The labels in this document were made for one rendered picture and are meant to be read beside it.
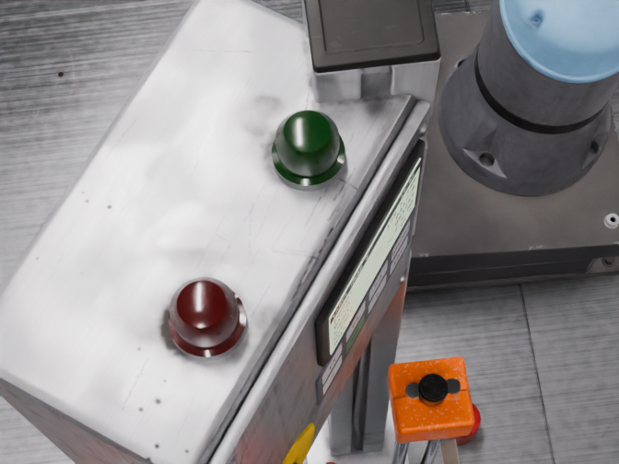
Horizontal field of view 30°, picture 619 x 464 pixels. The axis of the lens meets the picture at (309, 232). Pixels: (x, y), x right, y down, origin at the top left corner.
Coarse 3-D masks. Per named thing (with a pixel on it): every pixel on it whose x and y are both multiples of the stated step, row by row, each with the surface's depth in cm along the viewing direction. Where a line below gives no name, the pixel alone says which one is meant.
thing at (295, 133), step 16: (304, 112) 39; (320, 112) 40; (288, 128) 39; (304, 128) 39; (320, 128) 39; (336, 128) 40; (288, 144) 39; (304, 144) 39; (320, 144) 39; (336, 144) 39; (272, 160) 41; (288, 160) 39; (304, 160) 39; (320, 160) 39; (336, 160) 40; (288, 176) 40; (304, 176) 40; (320, 176) 40; (336, 176) 40
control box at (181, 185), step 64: (192, 64) 43; (256, 64) 43; (128, 128) 42; (192, 128) 42; (256, 128) 42; (384, 128) 41; (64, 192) 41; (128, 192) 41; (192, 192) 41; (256, 192) 41; (320, 192) 41; (384, 192) 42; (64, 256) 40; (128, 256) 40; (192, 256) 40; (256, 256) 40; (320, 256) 40; (0, 320) 39; (64, 320) 39; (128, 320) 39; (256, 320) 39; (0, 384) 39; (64, 384) 38; (128, 384) 38; (192, 384) 38; (256, 384) 39; (64, 448) 50; (128, 448) 37; (192, 448) 37; (256, 448) 42
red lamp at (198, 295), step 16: (192, 288) 37; (208, 288) 37; (224, 288) 37; (176, 304) 37; (192, 304) 37; (208, 304) 37; (224, 304) 37; (240, 304) 38; (176, 320) 37; (192, 320) 37; (208, 320) 37; (224, 320) 37; (240, 320) 38; (176, 336) 38; (192, 336) 37; (208, 336) 37; (224, 336) 37; (240, 336) 38; (192, 352) 38; (208, 352) 38; (224, 352) 38
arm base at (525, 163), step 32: (448, 96) 101; (480, 96) 95; (448, 128) 101; (480, 128) 97; (512, 128) 95; (544, 128) 93; (576, 128) 94; (608, 128) 100; (480, 160) 100; (512, 160) 97; (544, 160) 97; (576, 160) 98; (512, 192) 101; (544, 192) 101
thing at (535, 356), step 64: (0, 0) 121; (64, 0) 120; (128, 0) 120; (192, 0) 120; (256, 0) 120; (448, 0) 119; (0, 64) 118; (64, 64) 117; (128, 64) 117; (0, 128) 115; (64, 128) 115; (0, 192) 112; (0, 256) 110; (448, 320) 106; (512, 320) 106; (576, 320) 106; (512, 384) 104; (576, 384) 103; (0, 448) 103; (512, 448) 101; (576, 448) 101
